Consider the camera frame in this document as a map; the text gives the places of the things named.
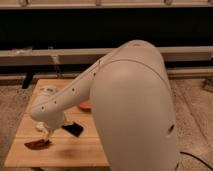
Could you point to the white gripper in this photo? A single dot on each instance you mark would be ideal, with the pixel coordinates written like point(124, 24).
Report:
point(52, 122)

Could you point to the white sponge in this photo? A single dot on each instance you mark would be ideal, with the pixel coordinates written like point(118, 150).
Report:
point(40, 127)

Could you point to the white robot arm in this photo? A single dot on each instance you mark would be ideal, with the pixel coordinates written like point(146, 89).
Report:
point(132, 106)

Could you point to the dark red chili pepper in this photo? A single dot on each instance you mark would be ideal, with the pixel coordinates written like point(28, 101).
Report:
point(38, 144)

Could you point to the black square cloth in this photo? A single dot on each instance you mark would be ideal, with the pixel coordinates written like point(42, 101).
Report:
point(74, 129)

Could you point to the clear glass cup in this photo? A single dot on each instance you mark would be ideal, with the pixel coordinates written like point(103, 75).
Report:
point(48, 90)

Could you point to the orange round object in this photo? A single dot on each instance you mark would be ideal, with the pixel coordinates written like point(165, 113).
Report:
point(86, 105)

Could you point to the black post foot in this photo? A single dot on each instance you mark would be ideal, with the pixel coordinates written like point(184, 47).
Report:
point(27, 80)

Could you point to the grey metal rail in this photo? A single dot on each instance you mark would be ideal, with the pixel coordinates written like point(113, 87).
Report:
point(88, 56)

